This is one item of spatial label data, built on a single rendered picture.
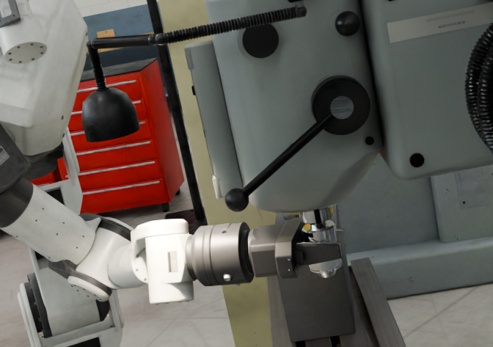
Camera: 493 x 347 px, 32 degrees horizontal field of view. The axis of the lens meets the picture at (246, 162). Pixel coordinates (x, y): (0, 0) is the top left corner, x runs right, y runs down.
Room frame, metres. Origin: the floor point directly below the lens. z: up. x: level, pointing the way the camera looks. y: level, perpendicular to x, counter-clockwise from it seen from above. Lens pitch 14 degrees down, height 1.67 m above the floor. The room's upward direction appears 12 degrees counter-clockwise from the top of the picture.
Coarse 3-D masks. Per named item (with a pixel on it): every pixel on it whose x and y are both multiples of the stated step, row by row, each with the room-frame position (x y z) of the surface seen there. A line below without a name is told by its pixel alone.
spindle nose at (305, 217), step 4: (328, 208) 1.12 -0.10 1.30; (304, 212) 1.12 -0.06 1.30; (308, 212) 1.12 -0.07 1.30; (312, 212) 1.12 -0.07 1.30; (320, 212) 1.12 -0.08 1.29; (324, 212) 1.12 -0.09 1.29; (328, 212) 1.12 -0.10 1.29; (332, 212) 1.13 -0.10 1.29; (300, 216) 1.13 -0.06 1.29; (304, 216) 1.12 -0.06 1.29; (308, 216) 1.12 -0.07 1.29; (312, 216) 1.12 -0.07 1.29; (324, 216) 1.12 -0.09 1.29; (328, 216) 1.12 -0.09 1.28; (300, 220) 1.13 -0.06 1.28; (304, 220) 1.12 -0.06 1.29; (308, 220) 1.12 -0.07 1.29; (312, 220) 1.12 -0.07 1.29; (324, 220) 1.12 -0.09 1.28
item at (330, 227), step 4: (328, 220) 1.15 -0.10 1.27; (308, 224) 1.15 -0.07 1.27; (328, 224) 1.13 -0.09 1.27; (332, 224) 1.13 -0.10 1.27; (304, 228) 1.14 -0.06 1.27; (308, 228) 1.13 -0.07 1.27; (312, 228) 1.13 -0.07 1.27; (316, 228) 1.13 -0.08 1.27; (324, 228) 1.12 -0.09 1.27; (328, 228) 1.12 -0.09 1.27; (332, 228) 1.12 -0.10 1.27; (304, 232) 1.13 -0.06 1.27; (308, 232) 1.12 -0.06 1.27; (312, 232) 1.12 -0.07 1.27; (316, 232) 1.12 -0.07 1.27; (320, 232) 1.12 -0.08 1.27; (324, 232) 1.12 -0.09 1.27; (328, 232) 1.12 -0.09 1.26; (332, 232) 1.12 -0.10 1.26; (304, 236) 1.13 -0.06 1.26; (308, 236) 1.12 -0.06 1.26; (312, 236) 1.12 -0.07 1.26; (316, 236) 1.12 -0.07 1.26; (320, 236) 1.12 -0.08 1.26
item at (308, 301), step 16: (336, 208) 1.57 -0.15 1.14; (336, 224) 1.47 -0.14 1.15; (304, 272) 1.41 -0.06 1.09; (336, 272) 1.41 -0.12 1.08; (288, 288) 1.42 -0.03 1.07; (304, 288) 1.42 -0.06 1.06; (320, 288) 1.41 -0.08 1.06; (336, 288) 1.41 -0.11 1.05; (288, 304) 1.42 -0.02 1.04; (304, 304) 1.42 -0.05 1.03; (320, 304) 1.41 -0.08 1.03; (336, 304) 1.41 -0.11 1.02; (352, 304) 1.48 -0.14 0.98; (288, 320) 1.42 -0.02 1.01; (304, 320) 1.42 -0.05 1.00; (320, 320) 1.41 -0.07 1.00; (336, 320) 1.41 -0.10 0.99; (352, 320) 1.41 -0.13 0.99; (304, 336) 1.42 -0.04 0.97; (320, 336) 1.41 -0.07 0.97
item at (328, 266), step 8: (336, 232) 1.13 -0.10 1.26; (304, 240) 1.13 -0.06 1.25; (312, 240) 1.12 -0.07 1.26; (320, 240) 1.12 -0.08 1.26; (328, 240) 1.12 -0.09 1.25; (336, 240) 1.13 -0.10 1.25; (312, 264) 1.13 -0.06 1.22; (320, 264) 1.12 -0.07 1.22; (328, 264) 1.12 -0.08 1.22; (336, 264) 1.12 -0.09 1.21; (320, 272) 1.12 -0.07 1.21
